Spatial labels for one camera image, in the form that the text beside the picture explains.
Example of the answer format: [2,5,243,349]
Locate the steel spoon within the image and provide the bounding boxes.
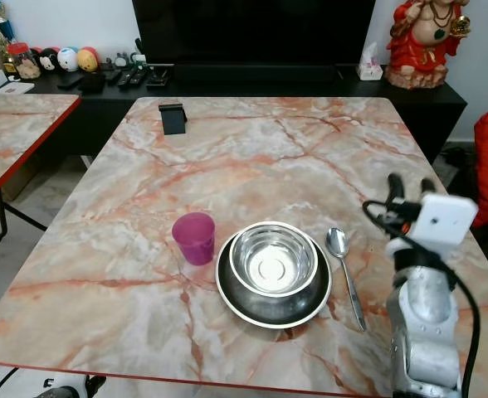
[325,227,368,332]

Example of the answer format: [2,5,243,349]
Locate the tissue box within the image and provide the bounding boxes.
[356,41,384,81]

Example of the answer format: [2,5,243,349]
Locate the steel bowl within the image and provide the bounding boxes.
[229,224,320,297]

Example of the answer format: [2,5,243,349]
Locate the red Buddha statue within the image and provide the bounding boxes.
[387,0,473,90]

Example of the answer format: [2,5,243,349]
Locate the black television console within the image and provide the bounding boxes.
[20,65,467,163]

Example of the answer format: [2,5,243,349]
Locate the steel plate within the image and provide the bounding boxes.
[216,221,333,330]

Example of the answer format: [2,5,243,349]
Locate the jar with red lid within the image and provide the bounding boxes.
[7,43,41,81]

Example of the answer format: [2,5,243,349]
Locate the pink plastic cup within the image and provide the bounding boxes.
[172,212,217,266]

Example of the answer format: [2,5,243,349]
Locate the black round toy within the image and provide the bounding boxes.
[38,48,61,73]

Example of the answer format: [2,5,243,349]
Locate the white blue round toy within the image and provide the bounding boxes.
[57,46,79,72]

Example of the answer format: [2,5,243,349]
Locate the black television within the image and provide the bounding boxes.
[132,0,376,67]

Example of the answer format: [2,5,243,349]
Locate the yellow red round toy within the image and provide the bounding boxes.
[76,46,100,72]

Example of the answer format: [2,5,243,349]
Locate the small black stand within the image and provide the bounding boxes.
[159,103,188,136]

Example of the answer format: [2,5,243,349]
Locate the black remote control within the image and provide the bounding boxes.
[115,69,147,89]

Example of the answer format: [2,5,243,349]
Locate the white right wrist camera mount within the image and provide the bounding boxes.
[414,192,480,247]

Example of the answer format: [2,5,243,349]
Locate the black metal table frame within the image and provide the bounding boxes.
[0,195,47,266]

